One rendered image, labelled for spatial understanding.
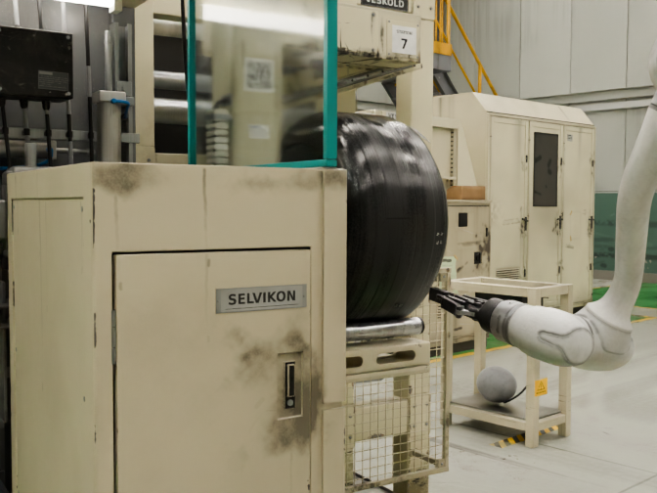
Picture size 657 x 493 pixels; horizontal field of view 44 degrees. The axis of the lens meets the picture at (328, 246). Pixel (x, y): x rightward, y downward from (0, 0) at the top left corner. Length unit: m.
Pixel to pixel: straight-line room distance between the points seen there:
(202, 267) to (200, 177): 0.13
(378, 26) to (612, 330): 1.19
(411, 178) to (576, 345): 0.60
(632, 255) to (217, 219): 0.85
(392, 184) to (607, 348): 0.60
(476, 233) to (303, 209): 5.71
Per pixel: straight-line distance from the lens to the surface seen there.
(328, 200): 1.26
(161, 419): 1.17
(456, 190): 6.92
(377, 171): 1.90
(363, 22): 2.45
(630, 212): 1.62
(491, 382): 4.51
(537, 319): 1.64
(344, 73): 2.55
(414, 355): 2.10
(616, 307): 1.74
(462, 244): 6.78
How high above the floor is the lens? 1.21
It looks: 3 degrees down
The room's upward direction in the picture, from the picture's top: straight up
